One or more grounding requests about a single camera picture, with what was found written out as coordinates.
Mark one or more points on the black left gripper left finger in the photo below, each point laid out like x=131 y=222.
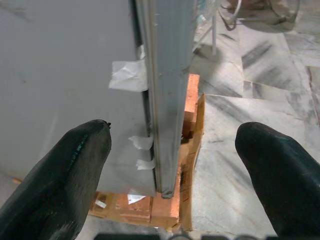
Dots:
x=55 y=180

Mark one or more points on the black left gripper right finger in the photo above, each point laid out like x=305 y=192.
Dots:
x=282 y=180

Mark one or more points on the grey fridge body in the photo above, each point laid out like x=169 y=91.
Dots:
x=62 y=62

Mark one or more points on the orange clay brick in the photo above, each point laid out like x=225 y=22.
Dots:
x=120 y=210
x=165 y=210
x=192 y=100

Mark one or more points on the white paper scrap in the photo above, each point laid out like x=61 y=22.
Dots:
x=133 y=196

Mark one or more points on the small white tape piece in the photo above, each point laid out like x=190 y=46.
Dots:
x=141 y=142
x=145 y=164

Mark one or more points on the large white tape piece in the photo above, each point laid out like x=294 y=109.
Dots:
x=126 y=75

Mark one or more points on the white metal stand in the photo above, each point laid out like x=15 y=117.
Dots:
x=213 y=32

